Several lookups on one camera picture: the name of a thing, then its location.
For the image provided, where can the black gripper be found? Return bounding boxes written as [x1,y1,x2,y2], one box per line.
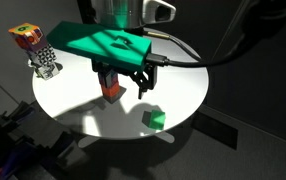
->
[91,59,159,100]

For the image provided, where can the dark green block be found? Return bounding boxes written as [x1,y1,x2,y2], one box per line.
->
[141,108,167,131]

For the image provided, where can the grey block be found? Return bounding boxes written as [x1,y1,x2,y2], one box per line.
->
[102,91,122,105]

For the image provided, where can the orange block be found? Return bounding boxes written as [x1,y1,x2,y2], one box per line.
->
[100,81,121,99]

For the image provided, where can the purple block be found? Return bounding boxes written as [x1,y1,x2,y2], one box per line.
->
[97,70,120,89]

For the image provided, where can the white table base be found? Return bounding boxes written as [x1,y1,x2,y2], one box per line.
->
[77,131,176,149]

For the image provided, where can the small white printed cube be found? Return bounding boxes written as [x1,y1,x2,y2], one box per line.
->
[35,62,59,81]

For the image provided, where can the black clamp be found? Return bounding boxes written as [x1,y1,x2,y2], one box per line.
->
[39,131,84,171]

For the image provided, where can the black white patterned cube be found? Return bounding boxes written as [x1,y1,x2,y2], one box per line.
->
[32,43,58,68]

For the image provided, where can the multicolour cube with number six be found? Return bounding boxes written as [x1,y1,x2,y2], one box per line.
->
[8,22,45,53]

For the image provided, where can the black metal stand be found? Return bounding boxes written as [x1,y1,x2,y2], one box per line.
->
[0,99,39,144]

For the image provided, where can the thin black cable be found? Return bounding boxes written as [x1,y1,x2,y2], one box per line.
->
[142,27,202,62]

